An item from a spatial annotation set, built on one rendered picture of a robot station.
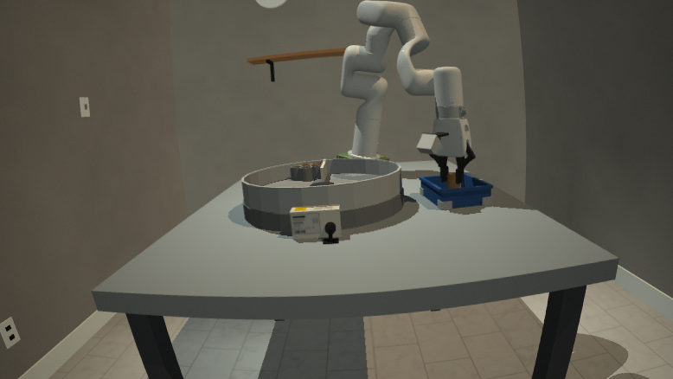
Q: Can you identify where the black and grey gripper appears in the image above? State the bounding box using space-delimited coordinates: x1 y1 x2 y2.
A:
429 117 475 184

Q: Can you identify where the grey metal cylinder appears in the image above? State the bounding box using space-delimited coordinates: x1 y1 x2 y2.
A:
299 166 313 181
311 164 321 179
290 166 303 181

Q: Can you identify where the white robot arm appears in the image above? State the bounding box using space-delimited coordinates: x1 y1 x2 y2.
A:
341 0 468 159

